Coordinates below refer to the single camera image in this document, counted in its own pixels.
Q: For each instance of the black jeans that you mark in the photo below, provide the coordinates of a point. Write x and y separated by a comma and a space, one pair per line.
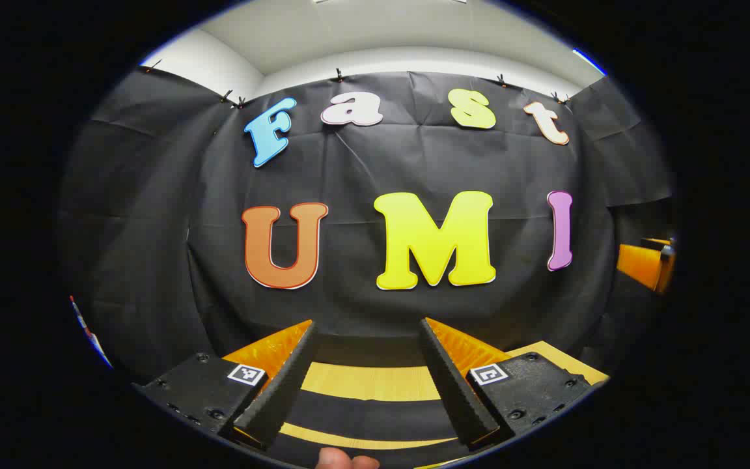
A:
375, 413

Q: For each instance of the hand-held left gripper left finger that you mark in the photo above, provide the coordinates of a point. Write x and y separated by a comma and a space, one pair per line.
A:
280, 384

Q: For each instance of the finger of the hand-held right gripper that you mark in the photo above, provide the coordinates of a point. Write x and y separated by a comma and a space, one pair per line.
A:
638, 264

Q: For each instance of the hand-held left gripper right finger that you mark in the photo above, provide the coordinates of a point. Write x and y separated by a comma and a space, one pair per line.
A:
456, 391

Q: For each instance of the black backdrop cloth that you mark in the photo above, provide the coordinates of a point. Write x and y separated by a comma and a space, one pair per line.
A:
375, 163

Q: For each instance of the white and red banner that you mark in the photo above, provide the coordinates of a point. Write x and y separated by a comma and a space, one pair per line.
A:
88, 332

